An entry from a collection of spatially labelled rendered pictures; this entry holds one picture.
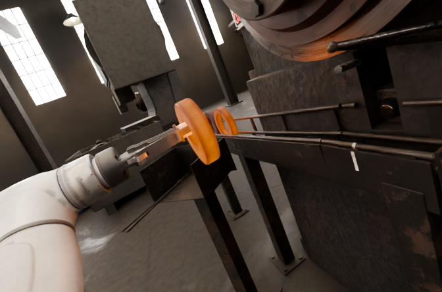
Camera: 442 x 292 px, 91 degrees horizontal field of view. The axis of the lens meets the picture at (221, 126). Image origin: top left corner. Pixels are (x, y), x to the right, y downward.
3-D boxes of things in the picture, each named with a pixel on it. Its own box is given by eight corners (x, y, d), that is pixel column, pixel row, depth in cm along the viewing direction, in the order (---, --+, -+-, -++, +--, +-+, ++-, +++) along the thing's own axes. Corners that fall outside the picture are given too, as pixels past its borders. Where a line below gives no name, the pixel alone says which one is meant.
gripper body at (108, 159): (114, 181, 48) (153, 160, 50) (110, 194, 40) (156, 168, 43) (96, 152, 46) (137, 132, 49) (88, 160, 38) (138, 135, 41)
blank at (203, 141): (182, 102, 57) (170, 108, 56) (194, 91, 42) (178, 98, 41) (208, 154, 58) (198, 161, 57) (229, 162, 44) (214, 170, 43)
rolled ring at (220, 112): (210, 112, 117) (215, 110, 118) (224, 143, 117) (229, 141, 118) (220, 104, 99) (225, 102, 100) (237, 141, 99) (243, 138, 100)
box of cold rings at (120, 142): (170, 163, 346) (148, 118, 331) (184, 175, 271) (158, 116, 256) (103, 197, 307) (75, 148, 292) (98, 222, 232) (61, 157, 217)
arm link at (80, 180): (79, 217, 38) (114, 198, 40) (50, 173, 36) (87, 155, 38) (90, 198, 46) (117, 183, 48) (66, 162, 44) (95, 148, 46)
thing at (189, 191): (233, 275, 108) (175, 146, 94) (284, 288, 93) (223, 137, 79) (212, 319, 92) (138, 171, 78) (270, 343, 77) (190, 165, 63)
